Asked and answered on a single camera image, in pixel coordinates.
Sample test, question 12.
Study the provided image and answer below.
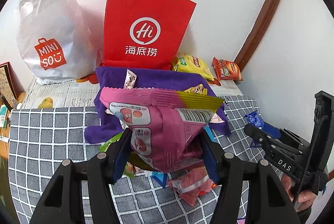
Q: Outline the red Haidilao paper bag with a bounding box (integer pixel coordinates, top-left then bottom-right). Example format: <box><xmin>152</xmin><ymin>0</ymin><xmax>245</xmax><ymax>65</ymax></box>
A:
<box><xmin>102</xmin><ymin>0</ymin><xmax>196</xmax><ymax>70</ymax></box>

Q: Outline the green snack packet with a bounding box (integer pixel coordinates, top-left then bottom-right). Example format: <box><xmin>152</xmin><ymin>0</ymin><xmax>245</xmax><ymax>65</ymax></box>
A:
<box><xmin>99</xmin><ymin>132</ymin><xmax>136</xmax><ymax>181</ymax></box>

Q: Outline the yellow snack packet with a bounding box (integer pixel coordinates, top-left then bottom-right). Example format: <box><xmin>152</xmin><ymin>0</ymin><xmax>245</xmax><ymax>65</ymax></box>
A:
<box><xmin>185</xmin><ymin>84</ymin><xmax>208</xmax><ymax>95</ymax></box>

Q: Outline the yellow chips bag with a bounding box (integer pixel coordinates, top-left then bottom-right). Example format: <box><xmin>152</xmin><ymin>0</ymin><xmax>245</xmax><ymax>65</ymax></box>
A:
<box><xmin>172</xmin><ymin>54</ymin><xmax>214</xmax><ymax>81</ymax></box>

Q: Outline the small white candy packet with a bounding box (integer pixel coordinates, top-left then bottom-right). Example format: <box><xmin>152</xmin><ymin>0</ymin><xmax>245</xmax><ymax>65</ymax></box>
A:
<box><xmin>123</xmin><ymin>69</ymin><xmax>137</xmax><ymax>89</ymax></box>

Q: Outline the purple towel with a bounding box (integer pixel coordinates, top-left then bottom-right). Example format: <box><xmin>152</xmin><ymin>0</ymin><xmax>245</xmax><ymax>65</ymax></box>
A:
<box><xmin>84</xmin><ymin>66</ymin><xmax>215</xmax><ymax>144</ymax></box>

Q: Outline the white Miniso plastic bag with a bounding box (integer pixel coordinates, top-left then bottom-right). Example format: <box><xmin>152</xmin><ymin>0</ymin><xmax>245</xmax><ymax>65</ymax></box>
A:
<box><xmin>16</xmin><ymin>0</ymin><xmax>102</xmax><ymax>85</ymax></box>

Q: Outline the framed picture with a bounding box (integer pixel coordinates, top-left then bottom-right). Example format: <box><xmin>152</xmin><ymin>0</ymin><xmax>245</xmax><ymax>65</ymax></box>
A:
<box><xmin>0</xmin><ymin>62</ymin><xmax>18</xmax><ymax>108</ymax></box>

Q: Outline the right hand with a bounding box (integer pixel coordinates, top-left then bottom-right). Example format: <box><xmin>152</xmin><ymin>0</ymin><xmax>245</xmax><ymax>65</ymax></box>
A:
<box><xmin>280</xmin><ymin>172</ymin><xmax>318</xmax><ymax>212</ymax></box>

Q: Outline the brown wooden door frame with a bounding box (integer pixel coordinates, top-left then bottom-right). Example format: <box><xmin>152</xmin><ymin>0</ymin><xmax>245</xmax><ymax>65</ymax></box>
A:
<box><xmin>234</xmin><ymin>0</ymin><xmax>280</xmax><ymax>71</ymax></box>

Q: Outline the newspaper sheet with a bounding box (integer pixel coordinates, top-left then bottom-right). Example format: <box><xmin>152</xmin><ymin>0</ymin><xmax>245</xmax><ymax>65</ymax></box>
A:
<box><xmin>21</xmin><ymin>74</ymin><xmax>243</xmax><ymax>109</ymax></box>

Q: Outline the grey checkered tablecloth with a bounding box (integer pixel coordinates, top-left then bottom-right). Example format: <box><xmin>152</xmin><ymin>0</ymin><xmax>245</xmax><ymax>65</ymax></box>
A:
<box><xmin>9</xmin><ymin>96</ymin><xmax>264</xmax><ymax>223</ymax></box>

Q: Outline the red chips bag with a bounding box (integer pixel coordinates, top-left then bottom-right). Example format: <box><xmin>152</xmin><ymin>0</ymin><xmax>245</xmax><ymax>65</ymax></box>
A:
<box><xmin>212</xmin><ymin>57</ymin><xmax>243</xmax><ymax>81</ymax></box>

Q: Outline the large pink snack bag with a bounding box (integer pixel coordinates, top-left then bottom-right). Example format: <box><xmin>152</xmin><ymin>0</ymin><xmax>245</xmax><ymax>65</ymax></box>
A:
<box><xmin>100</xmin><ymin>87</ymin><xmax>224</xmax><ymax>173</ymax></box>

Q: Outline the blue snack packet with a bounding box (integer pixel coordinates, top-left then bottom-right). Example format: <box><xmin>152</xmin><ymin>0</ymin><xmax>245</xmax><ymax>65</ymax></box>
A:
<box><xmin>245</xmin><ymin>111</ymin><xmax>264</xmax><ymax>129</ymax></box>

